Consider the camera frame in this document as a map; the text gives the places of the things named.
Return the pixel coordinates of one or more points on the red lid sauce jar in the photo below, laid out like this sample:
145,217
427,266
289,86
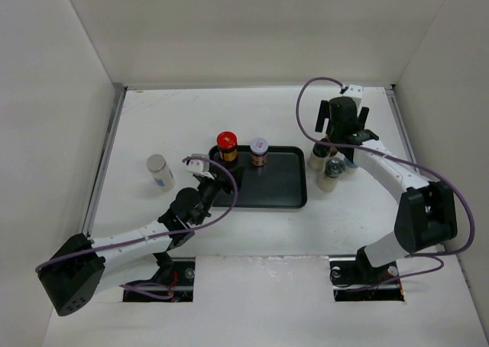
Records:
227,143

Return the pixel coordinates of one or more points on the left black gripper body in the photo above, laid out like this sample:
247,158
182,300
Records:
208,189

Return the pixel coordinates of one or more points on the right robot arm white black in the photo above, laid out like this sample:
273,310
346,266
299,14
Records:
426,209

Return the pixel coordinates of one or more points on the clear lid spice jar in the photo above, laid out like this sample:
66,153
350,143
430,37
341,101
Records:
328,178

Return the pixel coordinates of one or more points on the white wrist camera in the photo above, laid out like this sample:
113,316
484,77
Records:
354,92
198,165

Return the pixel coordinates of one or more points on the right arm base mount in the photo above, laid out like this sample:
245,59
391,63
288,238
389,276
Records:
354,280

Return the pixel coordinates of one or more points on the silver lid salt canister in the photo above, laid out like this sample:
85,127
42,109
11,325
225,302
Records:
349,165
161,172

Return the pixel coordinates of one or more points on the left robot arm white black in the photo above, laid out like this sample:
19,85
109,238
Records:
138,260

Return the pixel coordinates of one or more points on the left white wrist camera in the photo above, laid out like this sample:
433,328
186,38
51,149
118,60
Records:
198,165

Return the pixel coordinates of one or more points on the black plastic tray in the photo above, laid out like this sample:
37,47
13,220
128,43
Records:
279,184

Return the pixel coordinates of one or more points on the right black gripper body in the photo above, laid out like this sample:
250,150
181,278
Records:
331,128

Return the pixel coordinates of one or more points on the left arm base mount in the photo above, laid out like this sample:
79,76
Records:
172,282

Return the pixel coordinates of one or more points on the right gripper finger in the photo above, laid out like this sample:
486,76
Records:
362,116
323,115

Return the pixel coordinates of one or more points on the white lid sauce jar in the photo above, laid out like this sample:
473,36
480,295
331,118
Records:
258,151

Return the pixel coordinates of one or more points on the left silver lid salt canister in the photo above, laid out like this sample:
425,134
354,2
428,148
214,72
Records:
161,172

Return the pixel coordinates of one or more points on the right silver lid salt canister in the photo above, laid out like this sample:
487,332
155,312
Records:
349,165

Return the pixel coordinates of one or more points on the black cap seasoning bottle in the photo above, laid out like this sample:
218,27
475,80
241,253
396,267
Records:
318,156

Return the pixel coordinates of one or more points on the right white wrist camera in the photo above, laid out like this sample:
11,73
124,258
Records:
354,92

